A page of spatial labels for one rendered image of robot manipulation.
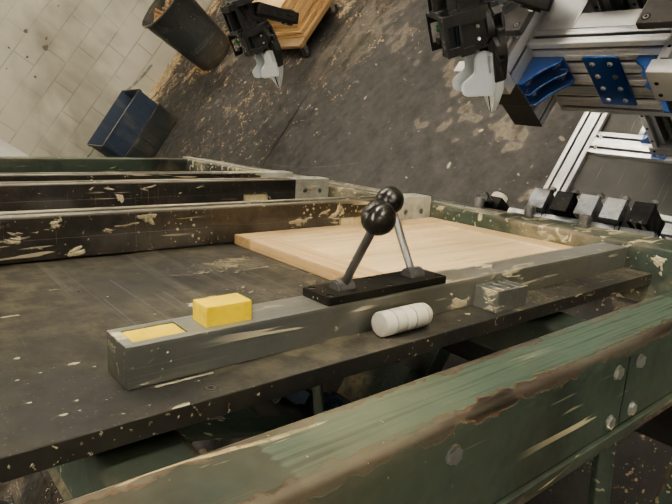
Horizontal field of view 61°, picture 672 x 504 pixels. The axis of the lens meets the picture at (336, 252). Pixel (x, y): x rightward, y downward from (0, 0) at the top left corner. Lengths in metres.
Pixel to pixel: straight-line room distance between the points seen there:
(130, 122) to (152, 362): 4.87
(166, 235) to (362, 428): 0.74
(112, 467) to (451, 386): 0.27
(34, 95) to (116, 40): 0.96
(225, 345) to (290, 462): 0.25
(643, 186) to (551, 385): 1.69
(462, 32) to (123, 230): 0.61
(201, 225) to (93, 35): 5.35
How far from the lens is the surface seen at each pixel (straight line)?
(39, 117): 6.23
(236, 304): 0.57
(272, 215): 1.16
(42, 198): 1.40
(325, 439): 0.36
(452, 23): 0.80
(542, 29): 1.64
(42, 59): 6.24
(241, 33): 1.36
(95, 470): 0.52
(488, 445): 0.46
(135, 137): 5.37
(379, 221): 0.59
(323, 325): 0.63
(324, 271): 0.89
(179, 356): 0.55
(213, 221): 1.09
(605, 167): 2.24
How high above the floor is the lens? 1.93
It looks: 40 degrees down
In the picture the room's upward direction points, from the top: 52 degrees counter-clockwise
